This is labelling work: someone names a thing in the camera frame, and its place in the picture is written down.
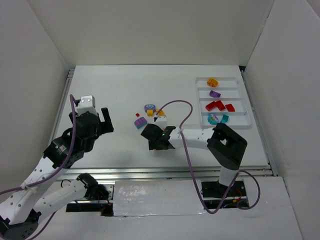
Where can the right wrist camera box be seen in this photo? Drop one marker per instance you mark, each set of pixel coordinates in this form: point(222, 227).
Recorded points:
point(161, 121)

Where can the teal oval lego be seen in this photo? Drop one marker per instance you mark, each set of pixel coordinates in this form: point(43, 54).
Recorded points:
point(212, 119)

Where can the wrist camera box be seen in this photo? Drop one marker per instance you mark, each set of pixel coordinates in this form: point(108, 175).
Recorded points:
point(161, 121)
point(86, 104)

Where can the purple fan lego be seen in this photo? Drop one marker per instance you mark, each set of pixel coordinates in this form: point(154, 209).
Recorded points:
point(214, 94)

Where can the white foam board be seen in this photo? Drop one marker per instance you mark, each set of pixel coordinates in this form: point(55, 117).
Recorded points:
point(156, 198)

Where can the teal square lego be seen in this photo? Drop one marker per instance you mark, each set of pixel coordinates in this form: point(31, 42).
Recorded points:
point(225, 119)

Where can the small yellow lego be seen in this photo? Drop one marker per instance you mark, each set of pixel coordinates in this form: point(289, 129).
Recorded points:
point(150, 113)

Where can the red arch lego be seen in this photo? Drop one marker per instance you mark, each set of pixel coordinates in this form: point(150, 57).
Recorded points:
point(215, 104)

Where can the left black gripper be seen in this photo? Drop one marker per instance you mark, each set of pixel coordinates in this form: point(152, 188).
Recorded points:
point(100, 124)

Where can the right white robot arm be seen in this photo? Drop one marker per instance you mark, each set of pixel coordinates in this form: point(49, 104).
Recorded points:
point(226, 145)

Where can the yellow oval lego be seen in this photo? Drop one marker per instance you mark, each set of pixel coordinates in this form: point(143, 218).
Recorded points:
point(212, 82)

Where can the purple flower lego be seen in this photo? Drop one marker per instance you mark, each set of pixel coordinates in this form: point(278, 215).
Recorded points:
point(149, 107)

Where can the yellow curved lego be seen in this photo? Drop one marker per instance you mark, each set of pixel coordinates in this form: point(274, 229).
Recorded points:
point(159, 113)

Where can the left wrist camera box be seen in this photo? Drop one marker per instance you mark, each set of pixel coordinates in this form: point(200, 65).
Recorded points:
point(86, 104)

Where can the purple curved lego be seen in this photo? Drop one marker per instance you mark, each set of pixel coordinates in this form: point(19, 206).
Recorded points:
point(140, 122)

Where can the white compartment tray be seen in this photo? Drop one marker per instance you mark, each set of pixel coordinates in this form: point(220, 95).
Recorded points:
point(231, 93)

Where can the aluminium frame rail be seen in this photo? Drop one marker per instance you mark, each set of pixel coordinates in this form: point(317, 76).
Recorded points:
point(167, 173)

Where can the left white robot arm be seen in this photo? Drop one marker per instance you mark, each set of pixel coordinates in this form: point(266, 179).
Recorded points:
point(27, 206)

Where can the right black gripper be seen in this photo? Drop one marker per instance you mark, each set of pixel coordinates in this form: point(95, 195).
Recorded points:
point(149, 132)

